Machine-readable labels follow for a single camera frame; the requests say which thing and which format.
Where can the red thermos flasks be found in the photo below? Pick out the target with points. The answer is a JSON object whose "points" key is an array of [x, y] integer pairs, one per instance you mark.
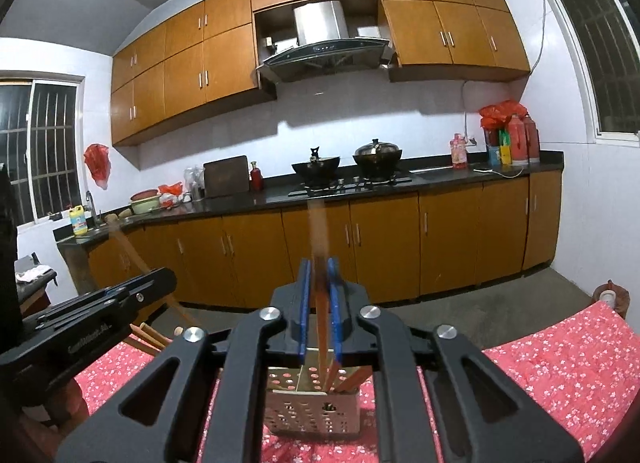
{"points": [[524, 140]]}

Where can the dark cutting board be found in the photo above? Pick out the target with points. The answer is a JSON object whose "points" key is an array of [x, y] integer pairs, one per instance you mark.
{"points": [[226, 177]]}

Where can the left barred window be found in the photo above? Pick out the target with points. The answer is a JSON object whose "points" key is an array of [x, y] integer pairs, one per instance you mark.
{"points": [[38, 147]]}

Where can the right barred window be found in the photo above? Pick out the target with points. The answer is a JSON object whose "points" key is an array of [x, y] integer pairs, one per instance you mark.
{"points": [[604, 35]]}

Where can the red sauce bottle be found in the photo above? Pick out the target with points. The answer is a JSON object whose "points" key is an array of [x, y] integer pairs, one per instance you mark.
{"points": [[256, 180]]}

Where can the red plastic bag on wall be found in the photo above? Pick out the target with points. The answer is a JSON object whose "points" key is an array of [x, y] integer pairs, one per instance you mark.
{"points": [[97, 159]]}

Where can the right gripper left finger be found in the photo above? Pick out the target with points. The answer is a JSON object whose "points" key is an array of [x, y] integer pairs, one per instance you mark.
{"points": [[201, 399]]}

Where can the brown lower kitchen cabinets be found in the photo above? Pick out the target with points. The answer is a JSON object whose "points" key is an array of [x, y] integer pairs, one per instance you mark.
{"points": [[437, 230]]}

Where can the pink plastic jug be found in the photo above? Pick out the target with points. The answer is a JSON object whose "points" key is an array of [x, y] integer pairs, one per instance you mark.
{"points": [[459, 156]]}

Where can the barred window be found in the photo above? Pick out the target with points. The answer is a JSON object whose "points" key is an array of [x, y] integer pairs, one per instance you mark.
{"points": [[604, 35], [38, 147]]}

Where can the red floral tablecloth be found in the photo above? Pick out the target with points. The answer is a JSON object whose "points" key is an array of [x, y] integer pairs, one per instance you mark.
{"points": [[584, 371]]}

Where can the steel range hood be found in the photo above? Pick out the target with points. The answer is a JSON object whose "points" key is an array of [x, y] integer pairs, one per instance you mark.
{"points": [[320, 37]]}

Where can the colourful utensil cups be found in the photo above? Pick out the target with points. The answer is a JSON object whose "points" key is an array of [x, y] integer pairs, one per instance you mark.
{"points": [[494, 119]]}

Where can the brown upper kitchen cabinets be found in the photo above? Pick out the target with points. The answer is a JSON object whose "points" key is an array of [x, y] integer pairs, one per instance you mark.
{"points": [[218, 56]]}

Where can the beige perforated utensil holder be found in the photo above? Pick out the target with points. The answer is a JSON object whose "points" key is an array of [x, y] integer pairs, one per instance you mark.
{"points": [[297, 406]]}

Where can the yellow detergent bottle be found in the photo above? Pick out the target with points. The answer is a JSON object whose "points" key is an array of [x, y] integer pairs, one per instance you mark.
{"points": [[78, 220]]}

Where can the green bowl with red lid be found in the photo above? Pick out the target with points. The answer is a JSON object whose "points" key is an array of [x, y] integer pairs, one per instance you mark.
{"points": [[145, 201]]}

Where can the black lidded wok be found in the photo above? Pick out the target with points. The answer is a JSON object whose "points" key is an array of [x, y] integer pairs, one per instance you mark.
{"points": [[378, 160]]}

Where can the black wok with handle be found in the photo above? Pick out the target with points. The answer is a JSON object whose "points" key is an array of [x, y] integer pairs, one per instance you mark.
{"points": [[317, 172]]}

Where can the brown kitchen cabinets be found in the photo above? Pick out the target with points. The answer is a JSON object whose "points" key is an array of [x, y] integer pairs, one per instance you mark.
{"points": [[218, 56], [437, 230]]}

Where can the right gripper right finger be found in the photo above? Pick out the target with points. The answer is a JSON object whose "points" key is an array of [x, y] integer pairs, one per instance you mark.
{"points": [[438, 397]]}

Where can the single wooden chopstick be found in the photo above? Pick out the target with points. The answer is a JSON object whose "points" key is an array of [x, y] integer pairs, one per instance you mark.
{"points": [[331, 375]]}

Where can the person's left hand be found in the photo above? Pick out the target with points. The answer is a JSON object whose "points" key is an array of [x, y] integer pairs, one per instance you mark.
{"points": [[60, 414]]}

